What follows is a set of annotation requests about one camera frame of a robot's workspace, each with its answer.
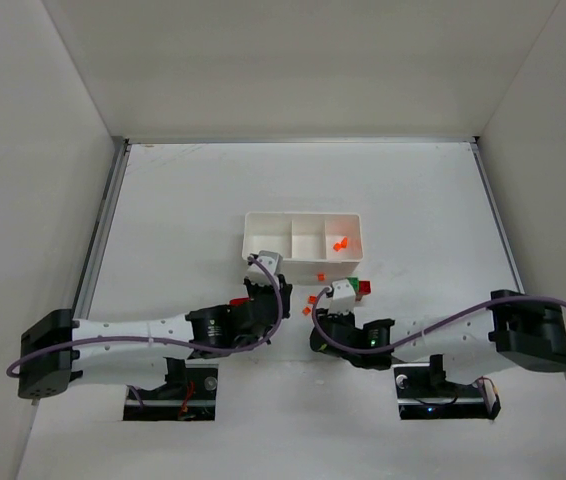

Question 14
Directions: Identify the red curved duplo brick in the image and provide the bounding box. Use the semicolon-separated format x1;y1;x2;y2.
229;297;250;306

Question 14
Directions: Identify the green duplo brick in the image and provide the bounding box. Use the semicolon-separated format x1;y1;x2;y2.
347;277;359;292

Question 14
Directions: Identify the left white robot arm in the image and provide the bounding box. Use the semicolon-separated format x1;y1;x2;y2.
6;275;293;400

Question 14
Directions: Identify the white three-compartment plastic bin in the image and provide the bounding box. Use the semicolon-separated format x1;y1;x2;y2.
242;212;364;263

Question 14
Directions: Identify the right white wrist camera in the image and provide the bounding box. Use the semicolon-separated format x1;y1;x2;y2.
327;279;356;315

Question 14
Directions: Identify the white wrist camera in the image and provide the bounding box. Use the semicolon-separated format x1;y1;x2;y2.
327;279;356;315
245;250;282;286

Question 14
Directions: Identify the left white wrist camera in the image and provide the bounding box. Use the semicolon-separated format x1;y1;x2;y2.
245;250;282;286

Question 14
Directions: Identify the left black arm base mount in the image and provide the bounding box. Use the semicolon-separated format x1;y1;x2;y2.
122;359;219;422

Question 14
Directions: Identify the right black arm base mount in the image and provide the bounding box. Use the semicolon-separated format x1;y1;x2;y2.
393;355;501;421

